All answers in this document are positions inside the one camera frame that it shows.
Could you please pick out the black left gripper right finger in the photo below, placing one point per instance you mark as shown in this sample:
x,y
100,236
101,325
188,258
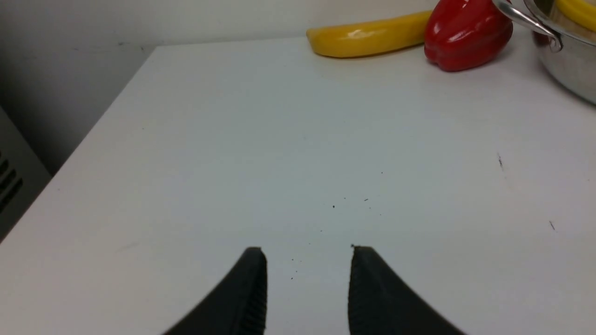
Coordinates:
x,y
381,303

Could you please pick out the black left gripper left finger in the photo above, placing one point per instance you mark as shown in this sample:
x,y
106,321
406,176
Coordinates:
x,y
237,305

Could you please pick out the bamboo steamer basket yellow rim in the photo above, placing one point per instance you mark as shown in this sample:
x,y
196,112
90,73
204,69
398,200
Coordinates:
x,y
582,12

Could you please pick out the stainless steel pot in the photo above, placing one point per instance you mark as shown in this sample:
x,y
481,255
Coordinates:
x,y
566,50

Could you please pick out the grey vented cabinet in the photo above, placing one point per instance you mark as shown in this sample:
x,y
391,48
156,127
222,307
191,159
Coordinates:
x,y
22,175

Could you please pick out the yellow banana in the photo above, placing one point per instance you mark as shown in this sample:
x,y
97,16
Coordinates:
x,y
365,39

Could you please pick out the red bell pepper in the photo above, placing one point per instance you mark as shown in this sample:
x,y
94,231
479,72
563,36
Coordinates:
x,y
464,34

